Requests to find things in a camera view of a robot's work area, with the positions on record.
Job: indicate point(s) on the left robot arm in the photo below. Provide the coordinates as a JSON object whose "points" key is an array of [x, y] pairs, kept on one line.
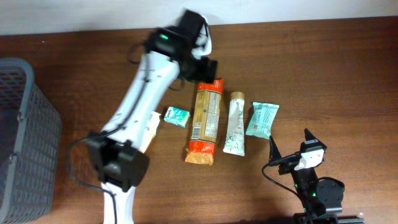
{"points": [[173, 52]]}

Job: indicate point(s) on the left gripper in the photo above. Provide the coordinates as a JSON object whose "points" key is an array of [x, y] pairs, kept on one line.
{"points": [[204, 70]]}

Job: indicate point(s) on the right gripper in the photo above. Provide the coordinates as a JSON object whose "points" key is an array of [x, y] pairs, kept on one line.
{"points": [[289, 160]]}

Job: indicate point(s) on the white tube with gold cap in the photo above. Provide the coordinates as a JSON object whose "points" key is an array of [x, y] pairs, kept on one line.
{"points": [[234, 142]]}

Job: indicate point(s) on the teal snack bar packet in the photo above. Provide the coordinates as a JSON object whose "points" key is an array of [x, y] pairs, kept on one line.
{"points": [[262, 119]]}

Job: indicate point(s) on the orange spaghetti pasta packet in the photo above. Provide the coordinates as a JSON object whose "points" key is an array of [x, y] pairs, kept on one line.
{"points": [[202, 144]]}

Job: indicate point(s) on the grey plastic mesh basket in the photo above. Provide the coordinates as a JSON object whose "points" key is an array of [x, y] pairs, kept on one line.
{"points": [[31, 130]]}

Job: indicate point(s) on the small teal tissue pack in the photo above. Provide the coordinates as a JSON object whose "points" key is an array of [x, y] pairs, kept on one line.
{"points": [[176, 116]]}

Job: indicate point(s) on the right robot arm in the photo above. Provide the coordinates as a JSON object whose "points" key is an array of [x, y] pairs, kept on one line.
{"points": [[321, 197]]}

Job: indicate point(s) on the yellow white wipes packet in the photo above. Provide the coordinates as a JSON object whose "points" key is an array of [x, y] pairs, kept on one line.
{"points": [[150, 131]]}

